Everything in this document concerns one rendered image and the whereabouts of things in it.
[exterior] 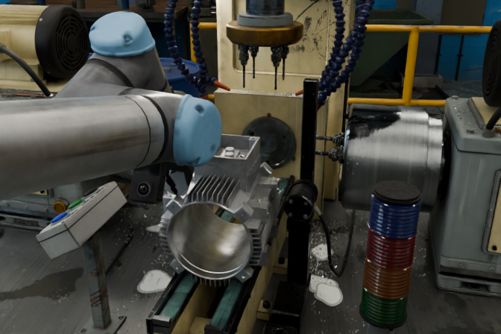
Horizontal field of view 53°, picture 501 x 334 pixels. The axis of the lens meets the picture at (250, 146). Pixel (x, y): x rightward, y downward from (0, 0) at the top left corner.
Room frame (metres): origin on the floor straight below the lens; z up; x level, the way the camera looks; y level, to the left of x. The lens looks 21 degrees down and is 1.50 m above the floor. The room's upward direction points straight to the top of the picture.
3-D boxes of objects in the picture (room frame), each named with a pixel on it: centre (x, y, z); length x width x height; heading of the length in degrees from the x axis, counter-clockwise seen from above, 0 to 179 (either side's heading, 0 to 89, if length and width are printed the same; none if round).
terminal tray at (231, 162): (0.91, 0.04, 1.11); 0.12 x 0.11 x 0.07; 167
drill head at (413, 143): (1.08, -0.35, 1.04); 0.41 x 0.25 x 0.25; 76
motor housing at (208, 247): (0.87, 0.05, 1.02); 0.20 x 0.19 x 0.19; 167
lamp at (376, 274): (0.57, -0.18, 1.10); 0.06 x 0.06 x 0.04
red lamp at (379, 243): (0.57, -0.18, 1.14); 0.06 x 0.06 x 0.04
